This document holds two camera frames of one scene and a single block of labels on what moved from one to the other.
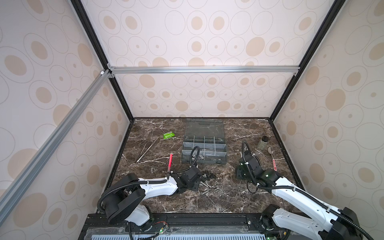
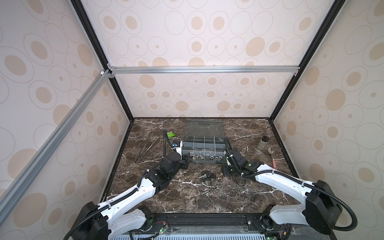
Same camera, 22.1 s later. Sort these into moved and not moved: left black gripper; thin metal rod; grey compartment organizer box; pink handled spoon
Moved: left black gripper
Not moved: pink handled spoon; grey compartment organizer box; thin metal rod
